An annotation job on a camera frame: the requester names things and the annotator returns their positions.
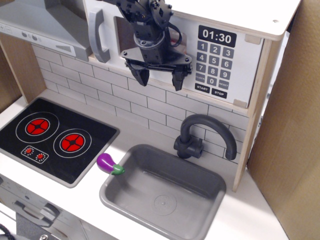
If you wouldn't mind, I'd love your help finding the white microwave door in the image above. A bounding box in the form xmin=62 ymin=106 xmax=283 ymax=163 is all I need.
xmin=84 ymin=0 xmax=264 ymax=109

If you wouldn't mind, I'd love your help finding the grey microwave door handle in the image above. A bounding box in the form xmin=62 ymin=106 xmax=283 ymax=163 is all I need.
xmin=88 ymin=8 xmax=110 ymax=63

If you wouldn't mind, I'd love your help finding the grey oven door handle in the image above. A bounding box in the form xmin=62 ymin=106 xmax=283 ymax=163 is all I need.
xmin=12 ymin=200 xmax=60 ymax=228

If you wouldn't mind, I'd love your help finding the grey plastic sink basin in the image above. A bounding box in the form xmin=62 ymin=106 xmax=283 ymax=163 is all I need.
xmin=99 ymin=144 xmax=226 ymax=240

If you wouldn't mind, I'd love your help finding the purple toy eggplant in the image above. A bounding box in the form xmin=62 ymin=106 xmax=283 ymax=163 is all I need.
xmin=96 ymin=153 xmax=125 ymax=176

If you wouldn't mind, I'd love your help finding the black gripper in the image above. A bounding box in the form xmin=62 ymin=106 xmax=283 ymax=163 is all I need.
xmin=121 ymin=37 xmax=192 ymax=91

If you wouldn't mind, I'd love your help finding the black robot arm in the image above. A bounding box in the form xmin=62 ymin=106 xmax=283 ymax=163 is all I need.
xmin=109 ymin=0 xmax=192 ymax=91

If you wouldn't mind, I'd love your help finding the brown cardboard panel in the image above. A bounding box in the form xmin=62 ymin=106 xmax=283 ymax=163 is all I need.
xmin=248 ymin=0 xmax=320 ymax=240

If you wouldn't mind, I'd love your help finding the black toy stovetop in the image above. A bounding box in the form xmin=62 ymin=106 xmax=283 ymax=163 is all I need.
xmin=0 ymin=97 xmax=120 ymax=188

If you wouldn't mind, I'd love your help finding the dark grey toy faucet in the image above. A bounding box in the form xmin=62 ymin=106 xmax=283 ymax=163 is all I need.
xmin=173 ymin=114 xmax=238 ymax=161

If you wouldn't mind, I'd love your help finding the wooden toy microwave cabinet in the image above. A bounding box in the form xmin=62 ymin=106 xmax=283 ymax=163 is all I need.
xmin=84 ymin=0 xmax=299 ymax=188

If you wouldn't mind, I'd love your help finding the black braided cable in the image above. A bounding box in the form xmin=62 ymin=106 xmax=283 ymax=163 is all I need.
xmin=0 ymin=223 xmax=12 ymax=240

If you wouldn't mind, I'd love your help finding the grey toy oven front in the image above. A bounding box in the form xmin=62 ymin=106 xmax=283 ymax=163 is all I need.
xmin=0 ymin=175 xmax=115 ymax=240

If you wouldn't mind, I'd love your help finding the grey range hood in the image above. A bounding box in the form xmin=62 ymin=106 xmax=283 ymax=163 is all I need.
xmin=0 ymin=0 xmax=92 ymax=62

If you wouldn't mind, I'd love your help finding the red white toy food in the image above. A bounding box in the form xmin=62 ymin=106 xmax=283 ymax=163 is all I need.
xmin=170 ymin=30 xmax=187 ymax=54

